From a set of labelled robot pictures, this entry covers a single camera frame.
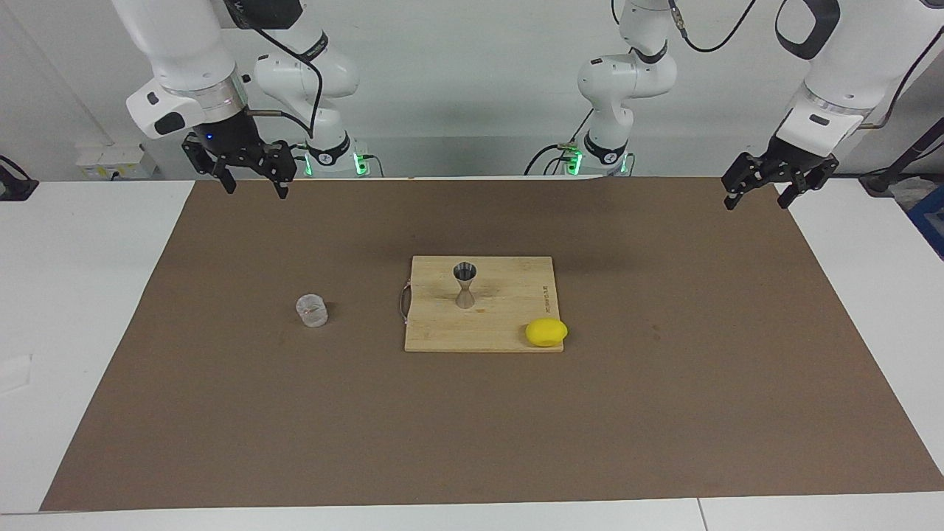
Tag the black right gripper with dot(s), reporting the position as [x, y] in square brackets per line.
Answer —
[232, 144]

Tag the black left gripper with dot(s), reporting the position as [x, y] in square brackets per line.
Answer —
[793, 156]

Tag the steel double jigger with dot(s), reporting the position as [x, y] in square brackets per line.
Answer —
[464, 284]

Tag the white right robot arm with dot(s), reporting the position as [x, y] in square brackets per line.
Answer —
[177, 44]

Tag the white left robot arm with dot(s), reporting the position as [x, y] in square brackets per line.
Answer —
[870, 59]

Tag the crumpled clear plastic bag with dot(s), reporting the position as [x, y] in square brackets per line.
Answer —
[911, 193]

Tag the black tripod stand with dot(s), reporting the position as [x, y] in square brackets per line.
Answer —
[911, 155]

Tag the white power strip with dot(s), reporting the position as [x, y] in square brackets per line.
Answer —
[110, 166]

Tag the blue box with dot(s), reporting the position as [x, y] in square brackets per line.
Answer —
[931, 217]

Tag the bamboo cutting board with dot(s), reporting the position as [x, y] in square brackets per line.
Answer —
[442, 324]

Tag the yellow lemon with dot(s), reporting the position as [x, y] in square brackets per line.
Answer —
[546, 332]

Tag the white paper label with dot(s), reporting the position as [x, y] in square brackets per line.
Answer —
[15, 372]

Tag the brown table mat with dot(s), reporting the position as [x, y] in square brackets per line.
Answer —
[472, 428]

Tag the black clamp mount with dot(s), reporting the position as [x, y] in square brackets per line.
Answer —
[15, 184]

